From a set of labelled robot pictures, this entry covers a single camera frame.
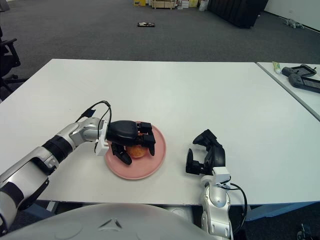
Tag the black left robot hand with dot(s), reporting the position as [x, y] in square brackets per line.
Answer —
[123, 132]

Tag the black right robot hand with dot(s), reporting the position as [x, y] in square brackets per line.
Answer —
[217, 155]

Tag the red yellow apple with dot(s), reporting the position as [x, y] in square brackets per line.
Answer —
[136, 152]

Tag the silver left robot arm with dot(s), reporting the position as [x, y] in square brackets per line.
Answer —
[37, 160]

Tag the pink round plate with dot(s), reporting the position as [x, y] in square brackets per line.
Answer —
[150, 167]

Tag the grey robot torso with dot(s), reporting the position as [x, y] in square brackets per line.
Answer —
[100, 222]

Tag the white side table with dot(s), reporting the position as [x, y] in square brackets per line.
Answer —
[295, 92]

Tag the green white tube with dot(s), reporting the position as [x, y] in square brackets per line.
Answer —
[277, 67]

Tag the black handheld controller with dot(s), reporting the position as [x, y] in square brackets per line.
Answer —
[296, 80]
[287, 70]

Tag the small black floor tray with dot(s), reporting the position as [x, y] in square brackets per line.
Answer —
[146, 24]

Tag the black wheeled base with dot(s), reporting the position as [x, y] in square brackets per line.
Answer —
[303, 231]

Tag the yellow cardboard box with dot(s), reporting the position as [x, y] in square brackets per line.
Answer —
[139, 2]

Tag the wooden crate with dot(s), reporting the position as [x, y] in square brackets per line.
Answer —
[162, 4]

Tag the black office chair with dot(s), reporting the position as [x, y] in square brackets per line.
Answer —
[8, 60]

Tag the stack of white boxes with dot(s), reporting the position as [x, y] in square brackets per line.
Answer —
[186, 3]

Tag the black partition cabinet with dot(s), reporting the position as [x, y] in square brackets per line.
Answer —
[237, 12]

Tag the white plastic bag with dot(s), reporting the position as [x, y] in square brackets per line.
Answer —
[203, 5]

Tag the grey toy on floor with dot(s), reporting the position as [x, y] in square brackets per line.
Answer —
[292, 23]

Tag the blue grey table frame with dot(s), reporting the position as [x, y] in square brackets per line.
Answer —
[275, 208]

